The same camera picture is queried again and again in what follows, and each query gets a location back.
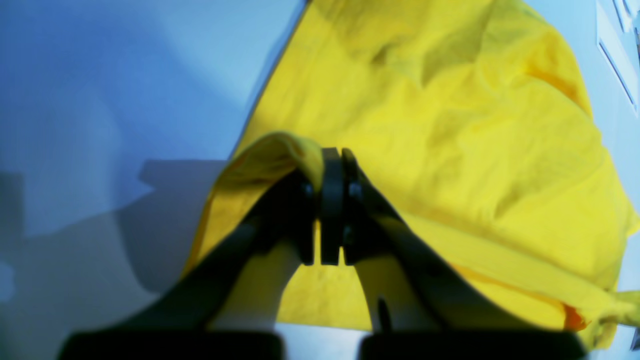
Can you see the orange t-shirt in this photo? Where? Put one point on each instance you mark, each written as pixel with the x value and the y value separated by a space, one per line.
pixel 472 118

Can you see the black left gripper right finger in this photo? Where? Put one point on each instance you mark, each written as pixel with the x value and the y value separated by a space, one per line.
pixel 420 308

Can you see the white rectangular tray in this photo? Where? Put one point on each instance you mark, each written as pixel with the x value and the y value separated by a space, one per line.
pixel 609 41

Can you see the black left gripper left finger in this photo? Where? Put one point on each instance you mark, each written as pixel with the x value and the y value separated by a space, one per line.
pixel 225 308

